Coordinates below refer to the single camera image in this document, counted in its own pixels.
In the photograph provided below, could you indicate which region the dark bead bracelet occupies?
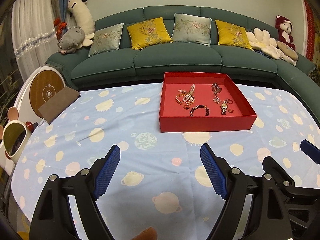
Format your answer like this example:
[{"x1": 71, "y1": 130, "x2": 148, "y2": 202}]
[{"x1": 189, "y1": 104, "x2": 210, "y2": 117}]

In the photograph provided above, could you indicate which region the gold wristwatch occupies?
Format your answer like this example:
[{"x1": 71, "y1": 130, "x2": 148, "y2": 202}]
[{"x1": 220, "y1": 99, "x2": 233, "y2": 115}]

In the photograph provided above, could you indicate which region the gold chain bracelet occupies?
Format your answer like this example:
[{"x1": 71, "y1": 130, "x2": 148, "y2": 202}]
[{"x1": 175, "y1": 89, "x2": 196, "y2": 106}]

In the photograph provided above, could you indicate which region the white pearl necklace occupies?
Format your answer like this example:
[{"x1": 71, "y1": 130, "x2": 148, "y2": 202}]
[{"x1": 182, "y1": 83, "x2": 196, "y2": 103}]

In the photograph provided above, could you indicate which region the silver blue-dial wristwatch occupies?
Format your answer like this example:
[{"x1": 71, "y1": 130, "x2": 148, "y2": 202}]
[{"x1": 212, "y1": 83, "x2": 222, "y2": 104}]

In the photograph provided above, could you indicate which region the person's left hand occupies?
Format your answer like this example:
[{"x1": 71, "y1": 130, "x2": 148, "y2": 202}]
[{"x1": 131, "y1": 227, "x2": 158, "y2": 240}]

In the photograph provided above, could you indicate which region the blue planet-print tablecloth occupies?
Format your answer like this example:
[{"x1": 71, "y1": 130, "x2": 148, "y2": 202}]
[{"x1": 11, "y1": 83, "x2": 319, "y2": 239}]

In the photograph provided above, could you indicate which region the red cardboard tray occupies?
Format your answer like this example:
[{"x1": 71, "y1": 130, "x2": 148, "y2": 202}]
[{"x1": 159, "y1": 72, "x2": 257, "y2": 132}]

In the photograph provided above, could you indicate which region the white bear-ear mirror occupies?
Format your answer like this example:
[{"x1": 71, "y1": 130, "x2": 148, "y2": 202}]
[{"x1": 1, "y1": 107, "x2": 34, "y2": 165}]

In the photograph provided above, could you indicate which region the brown round cushion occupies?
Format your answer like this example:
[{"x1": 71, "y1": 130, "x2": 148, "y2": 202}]
[{"x1": 277, "y1": 41, "x2": 298, "y2": 61}]

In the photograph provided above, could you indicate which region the white flower-shaped cushion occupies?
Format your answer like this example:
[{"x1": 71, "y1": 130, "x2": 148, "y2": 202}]
[{"x1": 246, "y1": 28, "x2": 297, "y2": 66}]

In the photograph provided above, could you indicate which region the dark green sofa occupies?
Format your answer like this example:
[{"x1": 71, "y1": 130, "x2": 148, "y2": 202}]
[{"x1": 46, "y1": 5, "x2": 319, "y2": 121}]

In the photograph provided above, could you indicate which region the red monkey plush toy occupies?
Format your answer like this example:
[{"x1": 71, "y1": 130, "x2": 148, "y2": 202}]
[{"x1": 275, "y1": 15, "x2": 296, "y2": 50}]

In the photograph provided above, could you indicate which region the left grey embroidered cushion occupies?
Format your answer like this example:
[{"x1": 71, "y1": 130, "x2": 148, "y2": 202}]
[{"x1": 88, "y1": 23, "x2": 124, "y2": 57}]

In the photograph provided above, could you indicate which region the grey embroidered cushion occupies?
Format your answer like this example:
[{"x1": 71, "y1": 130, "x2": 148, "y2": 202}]
[
  {"x1": 88, "y1": 23, "x2": 124, "y2": 57},
  {"x1": 171, "y1": 14, "x2": 212, "y2": 47}
]

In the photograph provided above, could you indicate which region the grey pig plush toy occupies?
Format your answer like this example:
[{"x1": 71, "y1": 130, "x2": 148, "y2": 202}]
[{"x1": 57, "y1": 27, "x2": 85, "y2": 55}]

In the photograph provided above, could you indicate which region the right yellow embroidered cushion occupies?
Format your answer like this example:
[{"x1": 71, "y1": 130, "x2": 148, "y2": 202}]
[{"x1": 215, "y1": 20, "x2": 253, "y2": 50}]

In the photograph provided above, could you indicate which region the yellow embroidered cushion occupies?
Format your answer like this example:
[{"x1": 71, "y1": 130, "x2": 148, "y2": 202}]
[
  {"x1": 215, "y1": 20, "x2": 253, "y2": 50},
  {"x1": 127, "y1": 17, "x2": 173, "y2": 50}
]

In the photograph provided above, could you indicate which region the left yellow embroidered cushion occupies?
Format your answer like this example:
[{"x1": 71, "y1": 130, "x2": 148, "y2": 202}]
[{"x1": 127, "y1": 17, "x2": 173, "y2": 50}]

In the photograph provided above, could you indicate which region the red curtain tie ornament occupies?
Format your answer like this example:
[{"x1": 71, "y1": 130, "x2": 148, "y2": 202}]
[{"x1": 54, "y1": 17, "x2": 67, "y2": 41}]

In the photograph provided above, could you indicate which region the white sheer curtain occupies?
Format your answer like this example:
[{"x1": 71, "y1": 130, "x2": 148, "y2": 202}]
[{"x1": 11, "y1": 0, "x2": 57, "y2": 81}]

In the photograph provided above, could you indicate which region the middle grey embroidered cushion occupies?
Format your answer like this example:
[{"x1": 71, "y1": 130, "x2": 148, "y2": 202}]
[{"x1": 171, "y1": 14, "x2": 212, "y2": 47}]

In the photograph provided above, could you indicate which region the white cow plush toy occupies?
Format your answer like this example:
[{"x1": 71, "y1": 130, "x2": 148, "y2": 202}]
[{"x1": 67, "y1": 0, "x2": 95, "y2": 47}]

